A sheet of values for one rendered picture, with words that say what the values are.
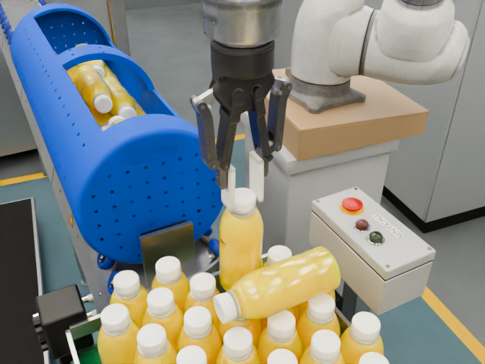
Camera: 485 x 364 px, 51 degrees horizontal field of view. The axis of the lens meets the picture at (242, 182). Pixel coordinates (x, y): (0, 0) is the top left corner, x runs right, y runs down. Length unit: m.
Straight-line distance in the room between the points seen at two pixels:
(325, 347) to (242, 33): 0.41
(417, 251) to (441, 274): 1.65
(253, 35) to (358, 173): 0.84
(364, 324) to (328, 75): 0.68
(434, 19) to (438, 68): 0.11
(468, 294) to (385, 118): 1.32
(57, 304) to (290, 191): 0.63
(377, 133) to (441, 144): 1.11
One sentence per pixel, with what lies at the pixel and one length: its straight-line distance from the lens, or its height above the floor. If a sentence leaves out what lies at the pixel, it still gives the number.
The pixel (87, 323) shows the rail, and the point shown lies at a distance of 0.89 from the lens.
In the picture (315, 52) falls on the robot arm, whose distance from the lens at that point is 1.23.
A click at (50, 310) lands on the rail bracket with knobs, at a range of 0.90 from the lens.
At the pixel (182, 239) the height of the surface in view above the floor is 1.02.
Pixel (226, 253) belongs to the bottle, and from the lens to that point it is 0.76.
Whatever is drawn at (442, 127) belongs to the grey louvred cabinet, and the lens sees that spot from 2.36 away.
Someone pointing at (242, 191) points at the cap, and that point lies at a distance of 0.72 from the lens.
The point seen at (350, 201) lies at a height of 1.11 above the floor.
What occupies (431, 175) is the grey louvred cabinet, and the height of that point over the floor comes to 0.35.
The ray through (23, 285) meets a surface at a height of 0.15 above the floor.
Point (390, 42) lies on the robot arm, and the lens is 1.18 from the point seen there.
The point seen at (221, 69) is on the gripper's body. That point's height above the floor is 1.41.
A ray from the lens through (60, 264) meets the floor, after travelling 2.51.
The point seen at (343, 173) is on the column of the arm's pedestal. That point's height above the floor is 0.92.
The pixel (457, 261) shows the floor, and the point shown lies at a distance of 2.58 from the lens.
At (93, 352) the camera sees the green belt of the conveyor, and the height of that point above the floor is 0.90.
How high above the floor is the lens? 1.63
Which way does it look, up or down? 34 degrees down
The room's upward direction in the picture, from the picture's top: straight up
